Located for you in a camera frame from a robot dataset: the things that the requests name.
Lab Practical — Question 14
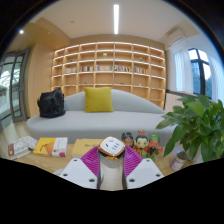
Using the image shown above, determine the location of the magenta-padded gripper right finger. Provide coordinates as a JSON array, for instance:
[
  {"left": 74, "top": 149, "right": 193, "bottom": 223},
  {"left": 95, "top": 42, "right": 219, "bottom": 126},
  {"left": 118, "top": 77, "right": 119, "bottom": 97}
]
[{"left": 121, "top": 145, "right": 165, "bottom": 191}]

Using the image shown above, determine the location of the white and red book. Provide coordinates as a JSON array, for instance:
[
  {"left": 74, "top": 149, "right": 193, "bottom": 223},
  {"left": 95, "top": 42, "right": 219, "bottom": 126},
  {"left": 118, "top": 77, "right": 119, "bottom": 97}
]
[{"left": 7, "top": 135, "right": 38, "bottom": 161}]

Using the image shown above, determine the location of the three-figure colourful figurine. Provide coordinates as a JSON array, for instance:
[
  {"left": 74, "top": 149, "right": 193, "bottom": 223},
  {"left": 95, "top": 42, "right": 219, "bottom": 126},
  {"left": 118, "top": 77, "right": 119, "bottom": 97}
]
[{"left": 120, "top": 129, "right": 165, "bottom": 161}]

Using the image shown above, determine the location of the black bag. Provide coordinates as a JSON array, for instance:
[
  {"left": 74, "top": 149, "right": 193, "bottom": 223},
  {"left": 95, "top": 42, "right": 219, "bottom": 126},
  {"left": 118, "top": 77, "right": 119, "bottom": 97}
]
[{"left": 36, "top": 87, "right": 66, "bottom": 119}]

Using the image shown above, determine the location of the white air conditioner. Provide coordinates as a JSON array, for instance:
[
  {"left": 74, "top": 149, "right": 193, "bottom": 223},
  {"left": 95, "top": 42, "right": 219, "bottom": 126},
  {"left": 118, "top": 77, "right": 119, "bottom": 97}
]
[{"left": 166, "top": 28, "right": 186, "bottom": 46}]

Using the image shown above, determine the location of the white curtain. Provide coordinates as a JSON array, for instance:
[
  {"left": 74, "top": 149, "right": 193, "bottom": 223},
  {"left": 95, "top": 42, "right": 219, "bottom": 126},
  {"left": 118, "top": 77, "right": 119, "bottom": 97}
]
[
  {"left": 209, "top": 56, "right": 224, "bottom": 103},
  {"left": 173, "top": 49, "right": 194, "bottom": 94}
]

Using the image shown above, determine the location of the dark-framed window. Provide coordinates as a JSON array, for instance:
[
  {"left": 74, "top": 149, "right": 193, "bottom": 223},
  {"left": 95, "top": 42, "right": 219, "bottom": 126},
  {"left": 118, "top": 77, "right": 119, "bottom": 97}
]
[{"left": 188, "top": 48, "right": 213, "bottom": 99}]

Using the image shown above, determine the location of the yellow cushion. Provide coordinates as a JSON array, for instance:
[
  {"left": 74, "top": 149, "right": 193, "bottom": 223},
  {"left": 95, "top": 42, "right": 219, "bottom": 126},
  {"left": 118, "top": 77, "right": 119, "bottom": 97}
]
[{"left": 83, "top": 86, "right": 115, "bottom": 114}]

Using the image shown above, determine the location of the wooden shelf unit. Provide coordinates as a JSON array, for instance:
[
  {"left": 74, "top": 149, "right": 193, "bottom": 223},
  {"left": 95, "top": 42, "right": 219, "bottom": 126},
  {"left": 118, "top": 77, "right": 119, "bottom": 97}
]
[{"left": 50, "top": 41, "right": 167, "bottom": 109}]

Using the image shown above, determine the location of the grey curved sofa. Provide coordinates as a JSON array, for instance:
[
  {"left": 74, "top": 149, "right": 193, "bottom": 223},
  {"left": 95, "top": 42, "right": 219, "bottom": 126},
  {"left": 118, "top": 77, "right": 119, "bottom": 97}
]
[{"left": 26, "top": 88, "right": 176, "bottom": 144}]

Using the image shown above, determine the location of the white gold-banded cube charger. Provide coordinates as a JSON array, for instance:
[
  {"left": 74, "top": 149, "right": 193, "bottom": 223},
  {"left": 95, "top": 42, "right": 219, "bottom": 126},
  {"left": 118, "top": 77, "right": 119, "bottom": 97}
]
[{"left": 97, "top": 136, "right": 127, "bottom": 192}]

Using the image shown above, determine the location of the glass door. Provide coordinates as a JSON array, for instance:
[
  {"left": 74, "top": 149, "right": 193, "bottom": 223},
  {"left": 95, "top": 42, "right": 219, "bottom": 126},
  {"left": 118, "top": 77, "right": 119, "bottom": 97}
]
[{"left": 0, "top": 49, "right": 30, "bottom": 129}]

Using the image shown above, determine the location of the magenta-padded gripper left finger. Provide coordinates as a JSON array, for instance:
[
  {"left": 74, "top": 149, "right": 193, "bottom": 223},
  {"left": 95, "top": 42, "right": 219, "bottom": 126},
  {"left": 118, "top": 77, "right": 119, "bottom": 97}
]
[{"left": 58, "top": 145, "right": 103, "bottom": 191}]

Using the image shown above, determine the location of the green potted plant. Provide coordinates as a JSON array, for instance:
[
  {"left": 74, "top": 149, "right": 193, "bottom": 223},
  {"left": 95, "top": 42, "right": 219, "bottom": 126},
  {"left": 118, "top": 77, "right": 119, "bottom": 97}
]
[{"left": 155, "top": 94, "right": 224, "bottom": 172}]

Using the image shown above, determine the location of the long ceiling light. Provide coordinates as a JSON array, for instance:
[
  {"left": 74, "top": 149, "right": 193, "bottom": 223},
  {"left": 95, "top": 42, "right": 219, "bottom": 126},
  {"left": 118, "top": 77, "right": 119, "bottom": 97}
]
[{"left": 113, "top": 3, "right": 120, "bottom": 35}]

